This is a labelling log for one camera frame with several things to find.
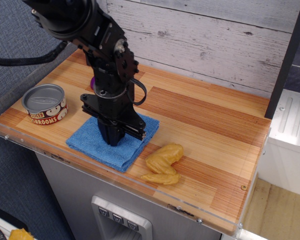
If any clear acrylic table guard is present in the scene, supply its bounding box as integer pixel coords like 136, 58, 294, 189
0, 51, 270, 236

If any blue rag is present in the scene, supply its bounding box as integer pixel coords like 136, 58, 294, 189
66, 114, 160, 173

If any white tray with black pad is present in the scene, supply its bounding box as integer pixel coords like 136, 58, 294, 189
0, 209, 29, 240

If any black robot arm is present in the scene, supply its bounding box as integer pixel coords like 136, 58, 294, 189
26, 0, 146, 146

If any white toy sink counter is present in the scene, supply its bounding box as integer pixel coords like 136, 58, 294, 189
257, 90, 300, 195

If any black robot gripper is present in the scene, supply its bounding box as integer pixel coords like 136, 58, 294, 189
80, 84, 146, 147

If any yellow toy food piece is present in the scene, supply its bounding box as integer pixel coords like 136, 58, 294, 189
8, 228, 35, 240

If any black vertical post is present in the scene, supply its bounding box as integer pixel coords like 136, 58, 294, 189
264, 11, 300, 120

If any black cable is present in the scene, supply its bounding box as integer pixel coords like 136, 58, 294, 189
0, 0, 67, 67

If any toy fridge with dispenser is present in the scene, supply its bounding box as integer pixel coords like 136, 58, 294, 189
36, 153, 222, 240

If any purple toy eggplant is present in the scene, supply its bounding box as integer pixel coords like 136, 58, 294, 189
90, 77, 96, 90

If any toy chicken wing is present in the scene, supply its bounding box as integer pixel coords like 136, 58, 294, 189
141, 143, 184, 185

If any sliced mushrooms can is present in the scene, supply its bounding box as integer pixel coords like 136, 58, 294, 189
21, 84, 68, 126

